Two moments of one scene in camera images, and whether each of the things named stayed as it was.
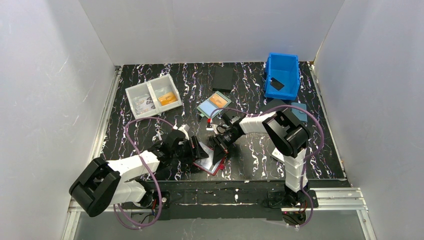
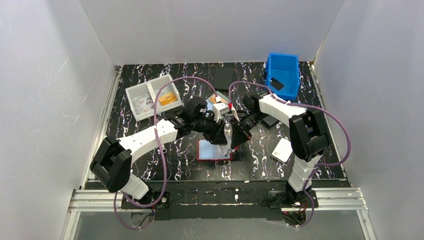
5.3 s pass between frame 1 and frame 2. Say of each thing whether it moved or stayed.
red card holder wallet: moved
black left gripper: moved
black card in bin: stayed
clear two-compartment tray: stayed
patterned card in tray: stayed
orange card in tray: stayed
